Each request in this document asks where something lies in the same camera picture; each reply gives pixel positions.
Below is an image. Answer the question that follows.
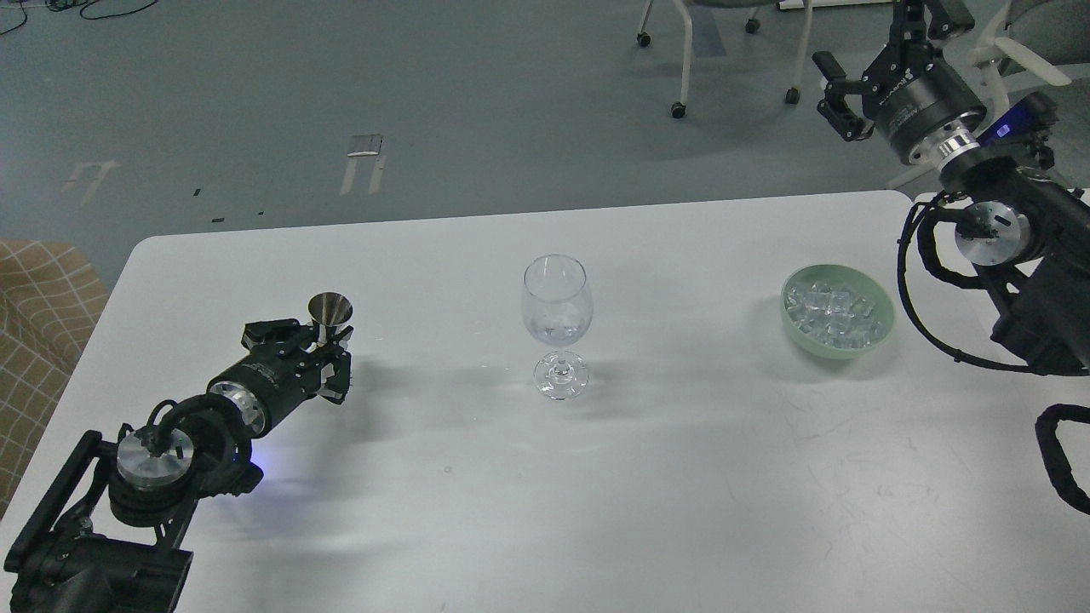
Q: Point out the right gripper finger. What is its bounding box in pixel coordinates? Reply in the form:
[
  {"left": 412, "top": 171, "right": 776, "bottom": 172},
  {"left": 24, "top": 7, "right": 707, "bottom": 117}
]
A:
[
  {"left": 812, "top": 51, "right": 875, "bottom": 142},
  {"left": 885, "top": 1, "right": 977, "bottom": 51}
]

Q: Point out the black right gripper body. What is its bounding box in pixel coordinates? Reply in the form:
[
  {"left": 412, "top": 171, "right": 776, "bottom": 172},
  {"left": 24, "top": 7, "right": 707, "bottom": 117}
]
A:
[{"left": 862, "top": 40, "right": 986, "bottom": 164}]

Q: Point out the white office chair right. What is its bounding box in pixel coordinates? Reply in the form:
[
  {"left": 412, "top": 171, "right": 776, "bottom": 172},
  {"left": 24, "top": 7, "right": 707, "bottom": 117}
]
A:
[{"left": 888, "top": 1, "right": 1087, "bottom": 189}]

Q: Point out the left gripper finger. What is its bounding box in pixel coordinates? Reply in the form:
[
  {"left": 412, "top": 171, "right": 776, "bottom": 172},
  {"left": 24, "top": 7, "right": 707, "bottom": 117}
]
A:
[
  {"left": 242, "top": 318, "right": 317, "bottom": 354},
  {"left": 313, "top": 327, "right": 354, "bottom": 406}
]

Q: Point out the grey floor plate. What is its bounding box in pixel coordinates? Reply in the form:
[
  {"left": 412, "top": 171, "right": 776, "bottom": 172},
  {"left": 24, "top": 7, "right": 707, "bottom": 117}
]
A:
[{"left": 346, "top": 133, "right": 384, "bottom": 158}]

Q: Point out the green ice bowl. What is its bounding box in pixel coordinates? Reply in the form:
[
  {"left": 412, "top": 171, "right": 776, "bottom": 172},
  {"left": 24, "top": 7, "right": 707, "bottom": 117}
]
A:
[{"left": 778, "top": 264, "right": 896, "bottom": 361}]

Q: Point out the steel double jigger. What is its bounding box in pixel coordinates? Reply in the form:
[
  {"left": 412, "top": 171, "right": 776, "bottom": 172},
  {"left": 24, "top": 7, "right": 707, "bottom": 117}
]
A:
[{"left": 307, "top": 291, "right": 353, "bottom": 349}]

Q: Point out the white chair legs centre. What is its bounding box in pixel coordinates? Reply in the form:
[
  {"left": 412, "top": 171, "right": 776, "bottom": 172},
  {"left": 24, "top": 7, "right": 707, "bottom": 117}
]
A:
[{"left": 635, "top": 0, "right": 818, "bottom": 119}]

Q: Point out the black floor cable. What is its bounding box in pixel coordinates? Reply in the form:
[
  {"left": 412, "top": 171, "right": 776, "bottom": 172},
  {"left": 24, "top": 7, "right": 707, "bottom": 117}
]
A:
[{"left": 0, "top": 0, "right": 161, "bottom": 37}]

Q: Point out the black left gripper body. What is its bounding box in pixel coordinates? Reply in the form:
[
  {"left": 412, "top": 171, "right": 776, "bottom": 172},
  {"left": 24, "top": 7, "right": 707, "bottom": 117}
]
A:
[{"left": 207, "top": 346, "right": 327, "bottom": 438}]

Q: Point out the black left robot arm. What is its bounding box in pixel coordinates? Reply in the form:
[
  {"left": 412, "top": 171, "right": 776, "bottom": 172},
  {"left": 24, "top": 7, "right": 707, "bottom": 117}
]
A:
[{"left": 3, "top": 318, "right": 353, "bottom": 612}]

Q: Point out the clear wine glass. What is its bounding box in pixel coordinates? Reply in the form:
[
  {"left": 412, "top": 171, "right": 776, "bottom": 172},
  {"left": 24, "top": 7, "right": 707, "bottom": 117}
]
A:
[{"left": 521, "top": 255, "right": 594, "bottom": 401}]

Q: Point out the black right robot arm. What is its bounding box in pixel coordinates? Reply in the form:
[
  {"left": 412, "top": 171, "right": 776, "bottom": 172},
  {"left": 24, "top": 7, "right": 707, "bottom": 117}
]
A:
[{"left": 812, "top": 1, "right": 1089, "bottom": 376}]

